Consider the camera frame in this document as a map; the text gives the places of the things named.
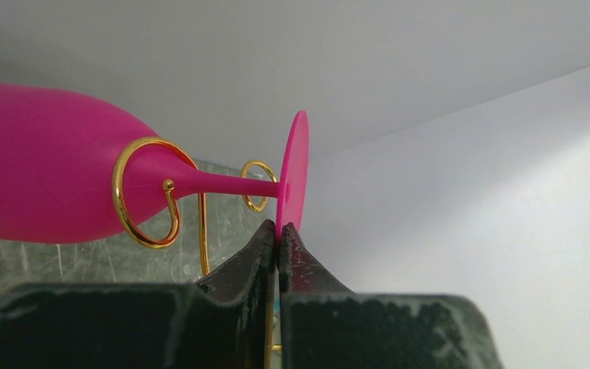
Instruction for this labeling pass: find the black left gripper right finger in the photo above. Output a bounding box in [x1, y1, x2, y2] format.
[278, 224, 502, 368]

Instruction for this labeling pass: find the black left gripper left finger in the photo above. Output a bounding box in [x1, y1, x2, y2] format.
[0, 220, 276, 368]

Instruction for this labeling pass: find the pink plastic wine glass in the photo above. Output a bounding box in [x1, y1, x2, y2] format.
[0, 83, 310, 248]

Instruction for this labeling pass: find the clear wine glass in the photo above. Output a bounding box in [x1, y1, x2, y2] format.
[169, 251, 203, 284]

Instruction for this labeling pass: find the gold wire wine glass rack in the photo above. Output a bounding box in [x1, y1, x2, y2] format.
[0, 136, 283, 355]

